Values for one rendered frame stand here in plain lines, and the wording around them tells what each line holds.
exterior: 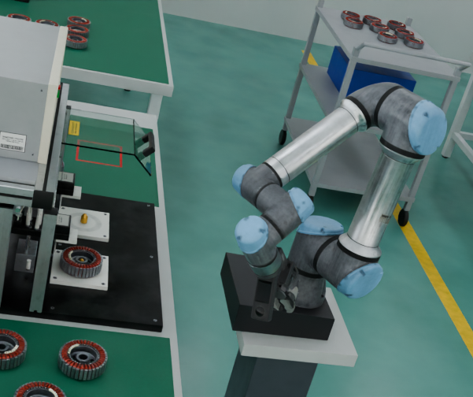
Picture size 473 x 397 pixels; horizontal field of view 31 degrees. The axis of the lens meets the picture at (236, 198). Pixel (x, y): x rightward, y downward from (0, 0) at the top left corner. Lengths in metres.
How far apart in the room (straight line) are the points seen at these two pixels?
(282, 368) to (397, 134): 0.76
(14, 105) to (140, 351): 0.66
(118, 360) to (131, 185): 0.91
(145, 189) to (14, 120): 0.90
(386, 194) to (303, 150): 0.24
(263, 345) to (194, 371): 1.08
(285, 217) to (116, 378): 0.55
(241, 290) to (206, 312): 1.36
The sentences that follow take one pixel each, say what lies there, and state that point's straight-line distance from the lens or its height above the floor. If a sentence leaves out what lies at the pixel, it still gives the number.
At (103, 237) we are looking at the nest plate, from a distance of 2.48.
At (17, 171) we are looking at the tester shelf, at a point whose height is 1.11.
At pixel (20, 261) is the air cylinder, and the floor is 0.80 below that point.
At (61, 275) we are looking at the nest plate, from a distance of 2.29.
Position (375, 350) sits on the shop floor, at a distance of 3.77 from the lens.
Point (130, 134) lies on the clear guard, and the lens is 2.45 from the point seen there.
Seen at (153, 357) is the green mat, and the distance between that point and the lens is 2.13.
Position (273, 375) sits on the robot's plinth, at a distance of 2.43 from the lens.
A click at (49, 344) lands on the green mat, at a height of 0.75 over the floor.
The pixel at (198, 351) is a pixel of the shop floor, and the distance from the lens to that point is 3.42.
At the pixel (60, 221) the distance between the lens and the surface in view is 2.25.
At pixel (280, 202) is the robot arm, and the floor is 1.22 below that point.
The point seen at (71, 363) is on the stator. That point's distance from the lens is 2.01.
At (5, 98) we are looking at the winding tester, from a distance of 2.03.
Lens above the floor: 2.06
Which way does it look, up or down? 27 degrees down
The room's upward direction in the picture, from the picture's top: 15 degrees clockwise
